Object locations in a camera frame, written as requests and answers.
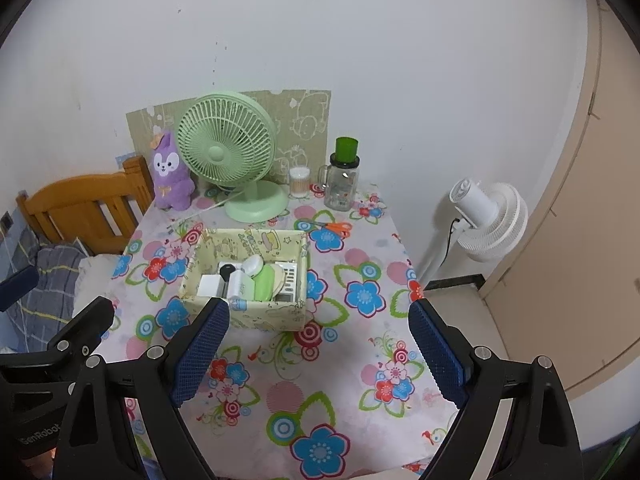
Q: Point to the green rounded pocket mirror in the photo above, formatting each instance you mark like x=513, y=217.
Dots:
x=264, y=285

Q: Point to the rounded white case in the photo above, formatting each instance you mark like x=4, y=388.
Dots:
x=252, y=265

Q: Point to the glass mug with green lid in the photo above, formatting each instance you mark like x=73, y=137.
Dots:
x=342, y=185

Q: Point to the cotton swab jar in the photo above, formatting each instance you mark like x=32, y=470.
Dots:
x=300, y=185

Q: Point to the wall socket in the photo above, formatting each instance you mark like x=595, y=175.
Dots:
x=6, y=221

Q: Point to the wooden bed headboard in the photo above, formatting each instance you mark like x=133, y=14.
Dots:
x=65, y=200

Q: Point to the green patterned wall sheet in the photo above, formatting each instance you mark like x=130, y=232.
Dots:
x=305, y=120

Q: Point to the small black key fob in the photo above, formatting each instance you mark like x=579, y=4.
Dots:
x=227, y=271

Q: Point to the white standing fan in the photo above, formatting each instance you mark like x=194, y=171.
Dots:
x=492, y=220

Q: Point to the purple plush bunny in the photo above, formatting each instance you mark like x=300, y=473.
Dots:
x=170, y=180

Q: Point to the plaid cushion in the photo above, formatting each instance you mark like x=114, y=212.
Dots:
x=50, y=265

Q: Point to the floral tablecloth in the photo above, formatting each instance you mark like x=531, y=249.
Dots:
x=350, y=360

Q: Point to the green desk fan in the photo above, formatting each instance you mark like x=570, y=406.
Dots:
x=217, y=152

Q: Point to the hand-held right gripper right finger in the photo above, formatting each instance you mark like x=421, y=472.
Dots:
x=437, y=355

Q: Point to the white remote control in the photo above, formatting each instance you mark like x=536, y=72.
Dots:
x=290, y=280

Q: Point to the orange scissors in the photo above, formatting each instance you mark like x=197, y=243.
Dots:
x=340, y=229

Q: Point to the yellow fabric storage box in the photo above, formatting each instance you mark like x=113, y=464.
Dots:
x=260, y=315

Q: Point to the clear cotton swab box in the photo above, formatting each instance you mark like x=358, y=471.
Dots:
x=240, y=287

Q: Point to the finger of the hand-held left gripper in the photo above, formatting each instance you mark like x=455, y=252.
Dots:
x=17, y=285
x=90, y=325

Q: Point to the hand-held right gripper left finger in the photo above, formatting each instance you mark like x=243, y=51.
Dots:
x=200, y=350

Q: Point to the beige door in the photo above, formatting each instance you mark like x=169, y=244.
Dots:
x=575, y=235

